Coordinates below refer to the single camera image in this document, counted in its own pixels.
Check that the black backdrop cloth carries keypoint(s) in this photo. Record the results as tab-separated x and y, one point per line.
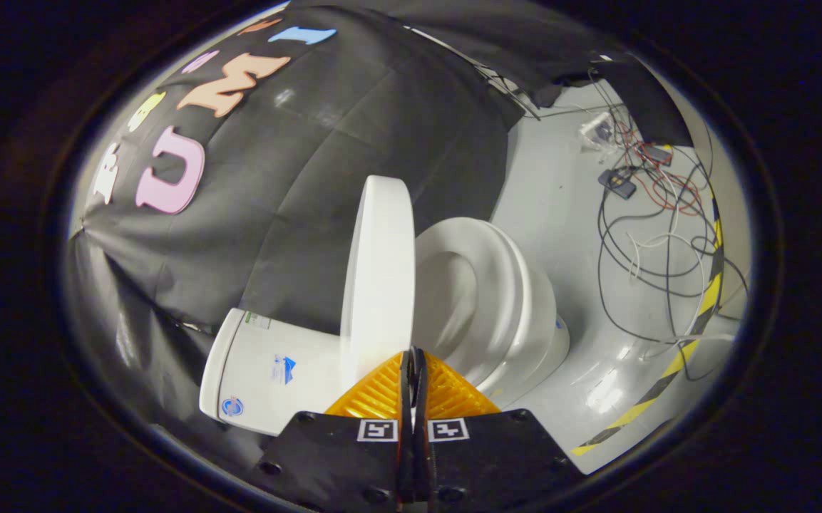
311	185

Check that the small dark box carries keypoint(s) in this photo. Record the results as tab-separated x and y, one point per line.
658	154

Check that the white toilet body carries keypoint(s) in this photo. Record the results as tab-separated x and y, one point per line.
268	370

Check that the clear plastic bag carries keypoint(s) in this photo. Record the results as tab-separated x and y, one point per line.
596	130

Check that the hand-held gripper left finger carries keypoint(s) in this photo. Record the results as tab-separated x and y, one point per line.
353	463

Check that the white toilet lid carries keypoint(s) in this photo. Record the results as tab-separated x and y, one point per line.
378	271

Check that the small black device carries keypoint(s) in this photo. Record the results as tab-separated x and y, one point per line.
618	184

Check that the white toilet seat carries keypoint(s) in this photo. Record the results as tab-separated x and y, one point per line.
500	285

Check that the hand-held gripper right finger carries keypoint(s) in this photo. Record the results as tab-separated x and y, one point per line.
482	463

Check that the yellow black hazard tape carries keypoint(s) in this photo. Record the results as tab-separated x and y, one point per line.
703	313

